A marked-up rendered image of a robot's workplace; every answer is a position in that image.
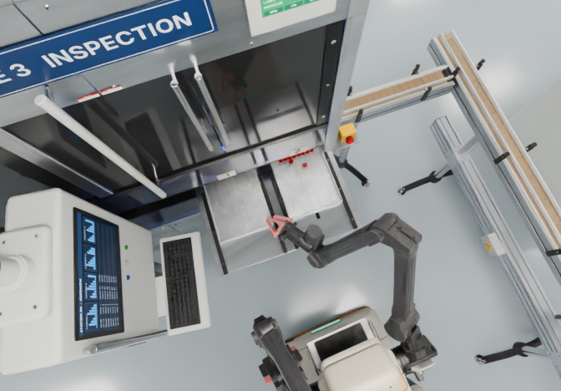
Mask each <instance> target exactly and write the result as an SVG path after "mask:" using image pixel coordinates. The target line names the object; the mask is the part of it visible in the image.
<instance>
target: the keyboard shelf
mask: <svg viewBox="0 0 561 391"><path fill-rule="evenodd" d="M187 237H191V241H192V249H193V257H194V264H195V278H196V286H197V293H198V301H199V308H200V322H201V324H196V325H192V326H188V327H183V328H176V329H170V327H169V309H168V299H167V290H166V280H165V270H164V253H163V242H167V241H174V240H179V239H183V238H187ZM159 244H160V254H161V263H162V273H163V276H162V277H156V278H155V287H156V298H157V308H158V317H162V316H166V322H167V330H168V335H170V336H171V335H175V334H180V333H187V332H191V331H195V330H200V329H204V328H210V327H211V321H210V308H209V301H208V294H207V287H206V280H205V267H204V260H203V253H202V246H201V239H200V233H199V232H198V231H196V232H191V233H187V234H183V235H178V236H171V237H166V238H162V239H160V240H159Z"/></svg>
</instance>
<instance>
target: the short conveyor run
mask: <svg viewBox="0 0 561 391"><path fill-rule="evenodd" d="M447 67H448V65H441V66H438V67H436V68H433V69H429V70H426V71H423V72H421V73H418V70H419V68H420V64H416V66H415V68H414V69H413V71H412V74H411V76H408V77H406V78H403V79H398V80H395V81H392V82H390V83H387V84H383V85H380V86H377V87H375V88H372V89H368V90H365V91H362V92H360V93H357V94H351V93H352V86H350V87H349V90H348V94H347V97H346V103H345V107H344V111H343V115H342V118H341V122H342V121H345V120H348V119H351V121H352V123H353V125H354V124H359V123H361V122H364V121H367V120H369V119H374V118H376V117H379V116H382V115H384V114H389V113H391V112H394V111H397V110H399V109H404V108H406V107H409V106H412V105H414V104H419V103H421V102H424V101H427V100H429V99H434V98H436V97H439V96H442V95H444V94H449V93H450V91H451V90H452V88H453V87H454V85H455V83H454V82H453V81H452V79H453V77H454V76H453V75H452V76H450V75H449V73H448V72H447V70H446V68H447Z"/></svg>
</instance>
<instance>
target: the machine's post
mask: <svg viewBox="0 0 561 391"><path fill-rule="evenodd" d="M369 3H370V0H349V5H348V9H347V15H346V19H344V22H343V27H342V32H341V41H340V47H339V53H338V58H337V63H336V72H335V78H334V83H333V88H332V94H331V103H330V108H329V114H328V119H327V122H328V126H327V131H326V140H325V145H323V146H321V148H322V151H323V152H329V151H332V154H333V152H334V149H335V145H336V139H337V136H338V132H339V128H340V124H341V118H342V115H343V111H344V107H345V103H346V97H347V94H348V90H349V87H350V82H351V76H352V73H353V69H354V66H355V62H356V56H357V52H358V49H359V45H360V41H361V35H362V31H363V28H364V24H365V21H366V14H367V10H368V7H369Z"/></svg>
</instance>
